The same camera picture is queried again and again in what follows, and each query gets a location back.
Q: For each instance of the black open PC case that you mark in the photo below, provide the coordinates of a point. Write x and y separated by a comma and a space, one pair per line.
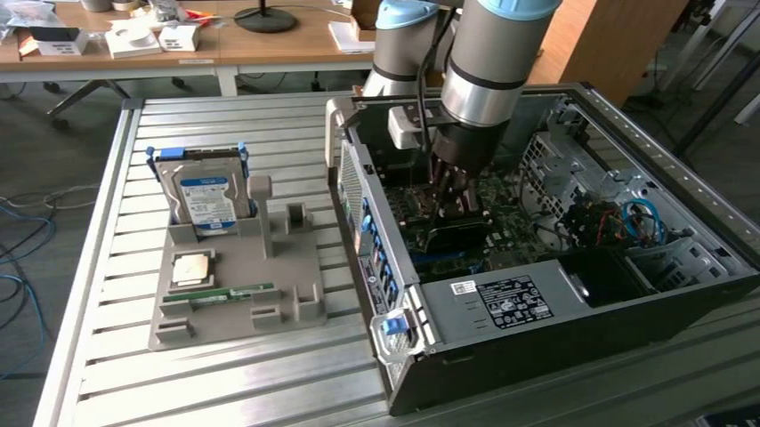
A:
534, 356

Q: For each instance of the brown cardboard box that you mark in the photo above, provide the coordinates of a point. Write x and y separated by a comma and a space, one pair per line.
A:
363, 11

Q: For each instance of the wooden cabinet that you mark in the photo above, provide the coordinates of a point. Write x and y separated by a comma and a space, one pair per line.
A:
644, 44

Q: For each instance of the CPU socket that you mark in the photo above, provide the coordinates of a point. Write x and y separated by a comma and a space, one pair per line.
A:
425, 200

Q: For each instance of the blue case latch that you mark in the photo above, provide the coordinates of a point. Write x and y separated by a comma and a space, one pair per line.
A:
393, 327

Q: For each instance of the black lamp base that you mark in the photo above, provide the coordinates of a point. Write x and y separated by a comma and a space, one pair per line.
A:
263, 20

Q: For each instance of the blue expansion slot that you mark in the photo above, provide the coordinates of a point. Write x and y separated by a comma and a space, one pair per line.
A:
442, 258

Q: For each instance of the small white labelled box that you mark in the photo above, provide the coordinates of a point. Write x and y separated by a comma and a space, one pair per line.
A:
178, 39

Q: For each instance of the green motherboard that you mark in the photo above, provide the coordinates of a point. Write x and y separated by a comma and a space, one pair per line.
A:
522, 231

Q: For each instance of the hard disk in blue caddy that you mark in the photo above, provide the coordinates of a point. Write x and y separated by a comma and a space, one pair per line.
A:
204, 195

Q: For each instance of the graphics card with metal bracket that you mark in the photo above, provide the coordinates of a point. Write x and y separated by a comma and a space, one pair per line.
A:
460, 238

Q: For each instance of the orange paper item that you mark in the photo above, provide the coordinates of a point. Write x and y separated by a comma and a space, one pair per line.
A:
199, 17

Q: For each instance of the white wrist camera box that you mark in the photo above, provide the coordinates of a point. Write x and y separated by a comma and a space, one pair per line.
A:
406, 133

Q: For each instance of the grey parts rack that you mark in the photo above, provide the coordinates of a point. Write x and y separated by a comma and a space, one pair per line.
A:
238, 267

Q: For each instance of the white tape roll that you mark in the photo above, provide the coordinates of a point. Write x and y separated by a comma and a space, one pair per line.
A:
135, 36

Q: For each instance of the black and white box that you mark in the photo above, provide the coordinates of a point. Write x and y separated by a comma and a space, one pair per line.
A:
59, 42

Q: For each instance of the grey cup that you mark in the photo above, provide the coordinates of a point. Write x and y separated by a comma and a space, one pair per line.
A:
96, 4

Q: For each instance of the silver CPU chip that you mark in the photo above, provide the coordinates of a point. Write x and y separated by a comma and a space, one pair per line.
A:
191, 269

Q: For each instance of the white paper stack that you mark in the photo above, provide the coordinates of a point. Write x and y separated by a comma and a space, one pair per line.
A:
350, 40

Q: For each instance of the grey power supply unit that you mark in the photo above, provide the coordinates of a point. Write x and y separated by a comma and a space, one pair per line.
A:
464, 311

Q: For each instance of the green RAM stick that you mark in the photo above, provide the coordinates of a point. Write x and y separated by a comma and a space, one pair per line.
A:
214, 294

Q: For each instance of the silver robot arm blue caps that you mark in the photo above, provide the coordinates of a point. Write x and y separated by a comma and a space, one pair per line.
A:
493, 58

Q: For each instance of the wooden desk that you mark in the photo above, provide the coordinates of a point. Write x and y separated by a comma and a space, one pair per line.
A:
207, 44

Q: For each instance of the clear plastic bag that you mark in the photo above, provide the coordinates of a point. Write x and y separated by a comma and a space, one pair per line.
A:
29, 13

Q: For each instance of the white flat box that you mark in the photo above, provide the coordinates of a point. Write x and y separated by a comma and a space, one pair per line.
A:
134, 51

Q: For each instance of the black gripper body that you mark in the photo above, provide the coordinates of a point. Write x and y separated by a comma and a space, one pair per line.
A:
469, 147

